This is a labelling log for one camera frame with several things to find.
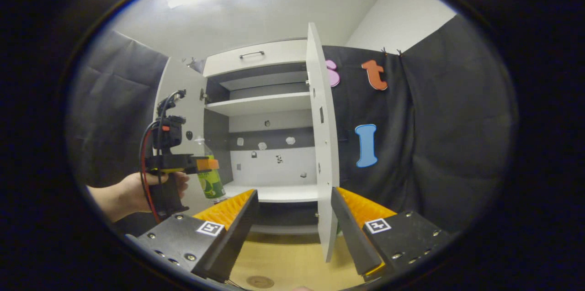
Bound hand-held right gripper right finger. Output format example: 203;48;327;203
330;187;453;282

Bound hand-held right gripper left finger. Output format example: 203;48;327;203
126;189;259;282

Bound white and grey cabinet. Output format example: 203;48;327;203
201;39;320;237

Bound green bottle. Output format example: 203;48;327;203
194;136;227;200

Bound round cork coaster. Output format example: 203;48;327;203
247;275;275;289

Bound white cabinet shelf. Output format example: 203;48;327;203
224;181;319;203
206;92;312;116

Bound white cabinet drawer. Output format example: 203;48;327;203
203;40;308;77

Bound red and black cable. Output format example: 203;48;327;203
139;90;187;223

